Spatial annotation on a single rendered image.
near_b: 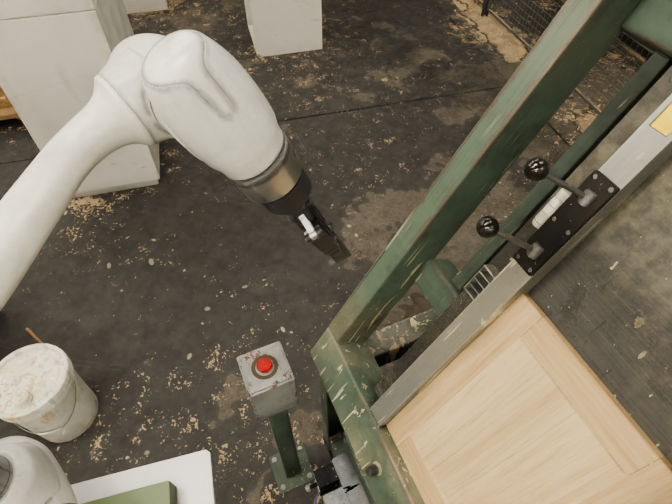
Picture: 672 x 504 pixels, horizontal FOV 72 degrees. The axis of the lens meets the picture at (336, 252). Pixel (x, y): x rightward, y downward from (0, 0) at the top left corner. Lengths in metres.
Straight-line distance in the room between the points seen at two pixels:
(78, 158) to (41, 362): 1.61
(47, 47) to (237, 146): 2.28
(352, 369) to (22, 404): 1.30
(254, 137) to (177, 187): 2.64
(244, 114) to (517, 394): 0.70
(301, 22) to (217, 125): 3.86
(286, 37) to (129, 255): 2.40
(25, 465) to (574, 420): 0.99
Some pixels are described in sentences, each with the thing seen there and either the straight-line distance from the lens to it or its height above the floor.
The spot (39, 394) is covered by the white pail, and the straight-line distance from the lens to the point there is 2.11.
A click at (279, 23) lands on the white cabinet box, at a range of 4.31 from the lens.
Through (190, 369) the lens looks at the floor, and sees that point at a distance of 2.33.
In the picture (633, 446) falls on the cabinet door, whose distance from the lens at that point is 0.88.
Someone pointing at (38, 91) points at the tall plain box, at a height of 0.74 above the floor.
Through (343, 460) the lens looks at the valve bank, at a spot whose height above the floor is 0.74.
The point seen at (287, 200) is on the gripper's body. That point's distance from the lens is 0.61.
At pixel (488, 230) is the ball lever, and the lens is 0.80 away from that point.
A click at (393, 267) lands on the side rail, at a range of 1.09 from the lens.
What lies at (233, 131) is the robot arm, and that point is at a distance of 0.51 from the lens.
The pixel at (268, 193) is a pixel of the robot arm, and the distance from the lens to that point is 0.59.
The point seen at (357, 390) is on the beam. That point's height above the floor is 0.90.
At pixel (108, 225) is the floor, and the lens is 3.06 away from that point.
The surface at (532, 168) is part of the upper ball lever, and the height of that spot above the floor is 1.56.
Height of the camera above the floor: 2.02
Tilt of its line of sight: 50 degrees down
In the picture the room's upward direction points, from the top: straight up
